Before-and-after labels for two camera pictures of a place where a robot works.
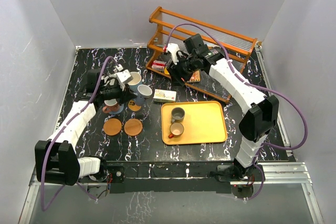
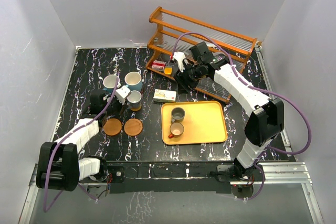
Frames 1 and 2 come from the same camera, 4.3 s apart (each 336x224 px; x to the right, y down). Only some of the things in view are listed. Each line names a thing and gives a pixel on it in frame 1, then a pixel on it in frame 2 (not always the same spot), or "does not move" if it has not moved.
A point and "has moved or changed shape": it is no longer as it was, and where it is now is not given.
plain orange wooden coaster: x=112 y=127 does not move
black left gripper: x=126 y=95 -> x=118 y=113
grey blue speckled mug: x=144 y=93 has moved or changed shape
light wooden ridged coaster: x=133 y=127 does not move
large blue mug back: x=112 y=82 does not move
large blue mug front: x=137 y=81 does not move
